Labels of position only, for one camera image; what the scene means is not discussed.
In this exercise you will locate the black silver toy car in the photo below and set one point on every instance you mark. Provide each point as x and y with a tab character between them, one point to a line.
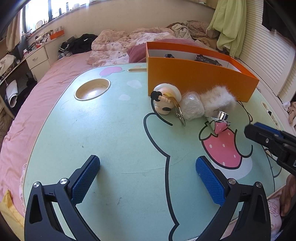
205	59

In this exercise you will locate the orange cardboard box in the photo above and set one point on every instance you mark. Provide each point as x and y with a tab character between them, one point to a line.
196	78

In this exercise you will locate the crumpled pink cloth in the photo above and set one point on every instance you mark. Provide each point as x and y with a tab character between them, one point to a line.
291	113

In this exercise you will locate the cream bedside drawer cabinet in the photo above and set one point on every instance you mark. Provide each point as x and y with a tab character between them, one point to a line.
38	58

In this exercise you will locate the black hanging cloth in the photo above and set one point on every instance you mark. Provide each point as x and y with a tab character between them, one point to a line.
272	14

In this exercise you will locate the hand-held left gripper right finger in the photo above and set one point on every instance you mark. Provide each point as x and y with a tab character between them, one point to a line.
209	179

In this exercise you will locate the small round mirror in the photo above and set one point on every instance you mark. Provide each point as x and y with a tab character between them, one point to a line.
38	24

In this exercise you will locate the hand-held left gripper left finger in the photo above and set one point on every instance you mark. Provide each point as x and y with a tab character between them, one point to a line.
85	178

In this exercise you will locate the silver capped perfume bottle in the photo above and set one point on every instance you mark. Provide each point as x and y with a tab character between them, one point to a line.
222	115

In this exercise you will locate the cluttered wooden side desk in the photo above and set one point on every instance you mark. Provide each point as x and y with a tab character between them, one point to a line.
11	60

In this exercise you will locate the pink floral quilt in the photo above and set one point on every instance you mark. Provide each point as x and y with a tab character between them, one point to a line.
111	44

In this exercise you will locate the pink rose print blanket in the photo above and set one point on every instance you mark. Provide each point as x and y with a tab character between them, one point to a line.
274	213

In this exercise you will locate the white furry pompom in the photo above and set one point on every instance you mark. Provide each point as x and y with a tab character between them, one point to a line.
217	98

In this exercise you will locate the pile of beige clothes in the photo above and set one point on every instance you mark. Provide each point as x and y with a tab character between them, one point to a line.
182	30

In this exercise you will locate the white slippers pair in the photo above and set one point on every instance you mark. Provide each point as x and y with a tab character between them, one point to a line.
12	92

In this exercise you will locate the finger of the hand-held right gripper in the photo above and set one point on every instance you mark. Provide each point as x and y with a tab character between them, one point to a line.
269	129
259	135

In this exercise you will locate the pink bed sheet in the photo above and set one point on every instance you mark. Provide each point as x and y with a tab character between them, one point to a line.
46	92

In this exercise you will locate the person's right hand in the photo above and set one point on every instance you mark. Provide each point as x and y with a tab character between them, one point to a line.
289	194

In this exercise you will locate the black clothes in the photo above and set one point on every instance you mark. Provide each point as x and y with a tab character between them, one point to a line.
81	42

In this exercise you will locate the orange windowsill tray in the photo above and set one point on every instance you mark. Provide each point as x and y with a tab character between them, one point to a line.
56	35

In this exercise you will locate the green toy car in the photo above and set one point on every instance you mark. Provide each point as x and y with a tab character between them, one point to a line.
168	55

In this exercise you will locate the yellow cloth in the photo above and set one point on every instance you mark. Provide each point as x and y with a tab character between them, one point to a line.
9	213

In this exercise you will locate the clear ball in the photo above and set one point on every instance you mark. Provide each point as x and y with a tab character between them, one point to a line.
192	106

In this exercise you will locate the light green hanging cloth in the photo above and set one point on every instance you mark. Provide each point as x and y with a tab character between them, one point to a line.
229	25

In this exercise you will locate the cartoon printed green desktop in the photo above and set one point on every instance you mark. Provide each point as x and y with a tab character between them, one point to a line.
115	129

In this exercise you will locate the white bottle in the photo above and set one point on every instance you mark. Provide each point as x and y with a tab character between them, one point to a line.
67	7

